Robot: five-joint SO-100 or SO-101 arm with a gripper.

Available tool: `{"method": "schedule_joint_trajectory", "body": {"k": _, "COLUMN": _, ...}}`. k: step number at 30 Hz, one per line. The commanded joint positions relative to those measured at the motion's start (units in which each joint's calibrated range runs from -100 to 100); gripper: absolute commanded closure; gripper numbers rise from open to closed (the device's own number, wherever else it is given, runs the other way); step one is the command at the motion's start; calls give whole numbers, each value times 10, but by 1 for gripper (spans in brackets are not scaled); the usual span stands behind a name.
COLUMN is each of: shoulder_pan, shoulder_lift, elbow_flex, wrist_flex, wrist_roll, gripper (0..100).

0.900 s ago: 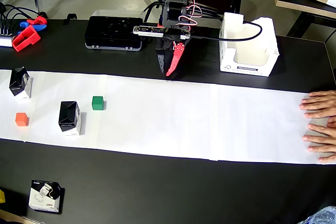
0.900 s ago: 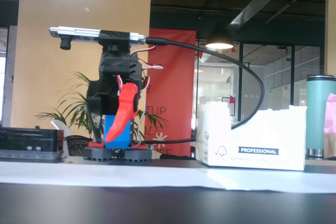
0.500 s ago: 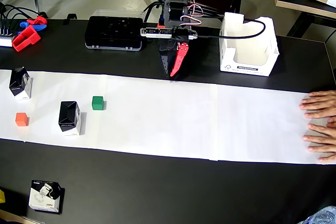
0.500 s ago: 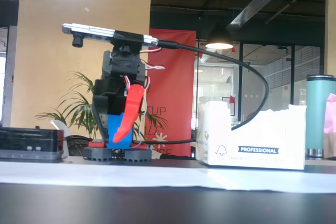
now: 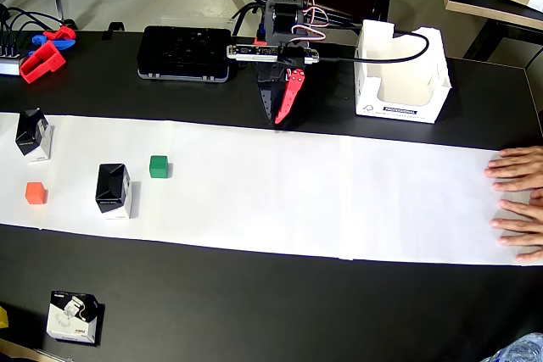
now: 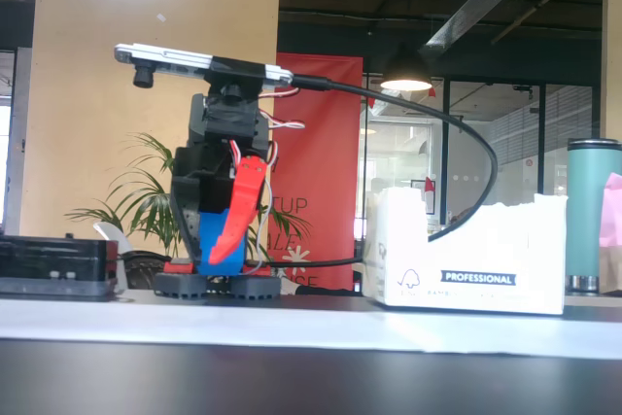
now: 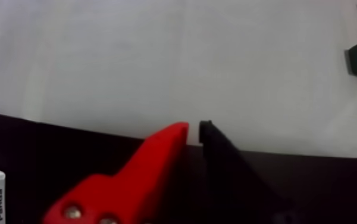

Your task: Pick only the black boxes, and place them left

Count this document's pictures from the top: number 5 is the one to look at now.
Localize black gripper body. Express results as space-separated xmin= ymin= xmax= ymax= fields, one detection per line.
xmin=255 ymin=33 xmax=307 ymax=83

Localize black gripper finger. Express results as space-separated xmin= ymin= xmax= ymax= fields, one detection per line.
xmin=255 ymin=80 xmax=284 ymax=125

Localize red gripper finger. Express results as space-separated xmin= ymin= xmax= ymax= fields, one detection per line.
xmin=274 ymin=67 xmax=306 ymax=125

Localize long white paper strip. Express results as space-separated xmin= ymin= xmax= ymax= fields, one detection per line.
xmin=0 ymin=112 xmax=543 ymax=268

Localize black and white box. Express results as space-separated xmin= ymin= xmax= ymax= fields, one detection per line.
xmin=14 ymin=108 xmax=54 ymax=164
xmin=94 ymin=162 xmax=133 ymax=220

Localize person's right hand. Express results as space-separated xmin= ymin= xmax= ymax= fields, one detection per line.
xmin=484 ymin=145 xmax=543 ymax=192

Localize person's left hand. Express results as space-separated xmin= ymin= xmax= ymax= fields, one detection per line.
xmin=490 ymin=190 xmax=543 ymax=264

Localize black hard case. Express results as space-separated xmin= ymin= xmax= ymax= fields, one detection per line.
xmin=137 ymin=25 xmax=232 ymax=83

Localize green cube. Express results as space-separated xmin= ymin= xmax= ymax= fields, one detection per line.
xmin=148 ymin=155 xmax=170 ymax=179

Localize white torn cardboard carton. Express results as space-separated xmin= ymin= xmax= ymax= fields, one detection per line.
xmin=354 ymin=19 xmax=452 ymax=125

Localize blue printed part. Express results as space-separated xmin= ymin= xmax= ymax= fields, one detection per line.
xmin=31 ymin=34 xmax=76 ymax=50

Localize small red printed part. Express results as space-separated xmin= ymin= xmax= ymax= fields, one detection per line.
xmin=42 ymin=25 xmax=77 ymax=41

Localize large red printed part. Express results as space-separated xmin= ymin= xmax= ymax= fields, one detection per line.
xmin=19 ymin=39 xmax=68 ymax=84

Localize orange cube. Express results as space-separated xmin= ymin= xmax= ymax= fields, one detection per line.
xmin=25 ymin=181 xmax=47 ymax=205

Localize silver usb hub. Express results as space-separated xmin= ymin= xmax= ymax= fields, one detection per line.
xmin=0 ymin=54 xmax=22 ymax=77

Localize small white product box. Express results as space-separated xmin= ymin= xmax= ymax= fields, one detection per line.
xmin=45 ymin=290 xmax=105 ymax=346

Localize clear plastic bottle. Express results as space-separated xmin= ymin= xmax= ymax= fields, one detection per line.
xmin=481 ymin=331 xmax=543 ymax=362

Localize red white servo wires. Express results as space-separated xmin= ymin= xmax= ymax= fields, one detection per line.
xmin=301 ymin=0 xmax=331 ymax=42

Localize silver bar camera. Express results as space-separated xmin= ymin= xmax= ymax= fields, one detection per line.
xmin=226 ymin=43 xmax=322 ymax=65

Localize thick black camera cable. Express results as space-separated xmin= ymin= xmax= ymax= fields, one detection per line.
xmin=316 ymin=30 xmax=430 ymax=67

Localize black cable bundle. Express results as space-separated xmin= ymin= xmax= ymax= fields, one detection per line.
xmin=0 ymin=3 xmax=77 ymax=60

